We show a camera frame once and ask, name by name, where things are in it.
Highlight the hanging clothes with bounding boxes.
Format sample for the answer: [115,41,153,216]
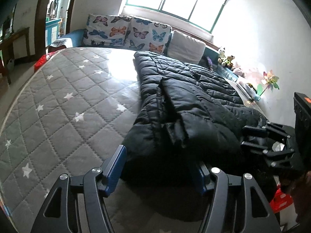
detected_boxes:
[50,0,60,15]

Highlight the purple folded umbrella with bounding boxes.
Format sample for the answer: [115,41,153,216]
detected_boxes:
[205,56,215,71]

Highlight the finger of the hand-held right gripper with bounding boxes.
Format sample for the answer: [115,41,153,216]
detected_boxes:
[240,141,296,170]
[242,123,293,142]

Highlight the brown door frame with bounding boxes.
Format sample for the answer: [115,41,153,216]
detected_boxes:
[34,0,80,54]

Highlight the grey star quilted mat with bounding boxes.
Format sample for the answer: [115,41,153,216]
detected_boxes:
[0,47,277,233]

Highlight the wooden desk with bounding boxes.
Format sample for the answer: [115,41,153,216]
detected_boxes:
[0,27,31,85]

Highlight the white cushion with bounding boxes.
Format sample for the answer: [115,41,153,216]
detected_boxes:
[166,30,206,65]

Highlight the red plastic stool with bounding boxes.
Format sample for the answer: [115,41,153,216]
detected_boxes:
[34,55,52,70]
[270,184,293,214]

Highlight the colourful pinwheel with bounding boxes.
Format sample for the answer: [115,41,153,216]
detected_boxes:
[256,70,280,96]

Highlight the clear printed storage bag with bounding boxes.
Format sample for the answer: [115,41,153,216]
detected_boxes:
[237,76,261,102]

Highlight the black puffer jacket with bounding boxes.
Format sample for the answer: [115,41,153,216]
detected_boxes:
[121,51,280,199]

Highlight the person's right hand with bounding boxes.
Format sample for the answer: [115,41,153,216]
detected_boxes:
[279,170,311,226]

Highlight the patterned cloth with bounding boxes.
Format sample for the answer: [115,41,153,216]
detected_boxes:
[49,39,73,49]

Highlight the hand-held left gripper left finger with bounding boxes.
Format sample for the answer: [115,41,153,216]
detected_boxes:
[30,145,127,233]

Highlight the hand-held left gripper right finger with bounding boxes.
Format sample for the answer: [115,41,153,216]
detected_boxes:
[194,163,282,233]

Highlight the blue cabinet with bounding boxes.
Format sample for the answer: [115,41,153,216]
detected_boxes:
[45,18,65,46]

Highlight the brown bear plush toy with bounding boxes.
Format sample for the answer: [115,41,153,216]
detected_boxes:
[222,55,235,68]

